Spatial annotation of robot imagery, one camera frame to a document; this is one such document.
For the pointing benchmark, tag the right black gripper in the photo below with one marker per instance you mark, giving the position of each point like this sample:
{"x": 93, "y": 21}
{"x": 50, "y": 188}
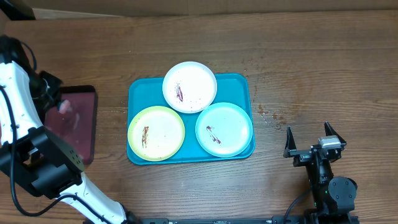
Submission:
{"x": 302, "y": 155}

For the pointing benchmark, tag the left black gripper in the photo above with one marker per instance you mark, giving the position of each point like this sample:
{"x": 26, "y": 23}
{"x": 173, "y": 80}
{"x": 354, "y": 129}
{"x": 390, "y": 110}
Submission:
{"x": 45, "y": 105}

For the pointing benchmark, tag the yellow-green plate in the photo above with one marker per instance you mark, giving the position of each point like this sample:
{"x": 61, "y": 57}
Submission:
{"x": 156, "y": 133}

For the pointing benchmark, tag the white plate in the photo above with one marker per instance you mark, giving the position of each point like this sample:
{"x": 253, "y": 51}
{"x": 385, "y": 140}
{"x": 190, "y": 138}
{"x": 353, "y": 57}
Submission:
{"x": 189, "y": 87}

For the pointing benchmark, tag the green and pink sponge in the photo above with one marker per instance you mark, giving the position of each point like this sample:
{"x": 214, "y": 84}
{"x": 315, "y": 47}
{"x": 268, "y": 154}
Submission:
{"x": 66, "y": 106}

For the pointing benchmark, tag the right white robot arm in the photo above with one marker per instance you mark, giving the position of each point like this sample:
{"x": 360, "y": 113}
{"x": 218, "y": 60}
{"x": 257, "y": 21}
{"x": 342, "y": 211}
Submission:
{"x": 333, "y": 196}

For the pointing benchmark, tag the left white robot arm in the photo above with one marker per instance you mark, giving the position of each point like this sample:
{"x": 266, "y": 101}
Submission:
{"x": 43, "y": 169}

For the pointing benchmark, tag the black tray with red liquid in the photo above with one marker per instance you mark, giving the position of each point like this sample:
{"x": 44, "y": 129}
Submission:
{"x": 77, "y": 126}

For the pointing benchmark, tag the teal serving tray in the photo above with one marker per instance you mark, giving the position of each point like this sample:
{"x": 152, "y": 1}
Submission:
{"x": 146, "y": 92}

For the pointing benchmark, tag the black object top-left corner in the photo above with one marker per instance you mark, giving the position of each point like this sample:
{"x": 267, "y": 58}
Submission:
{"x": 17, "y": 10}

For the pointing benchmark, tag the light blue plate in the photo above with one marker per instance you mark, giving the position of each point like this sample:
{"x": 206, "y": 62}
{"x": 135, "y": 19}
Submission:
{"x": 224, "y": 130}

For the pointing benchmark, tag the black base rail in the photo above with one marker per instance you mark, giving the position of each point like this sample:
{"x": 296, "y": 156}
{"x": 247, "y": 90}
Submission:
{"x": 248, "y": 220}

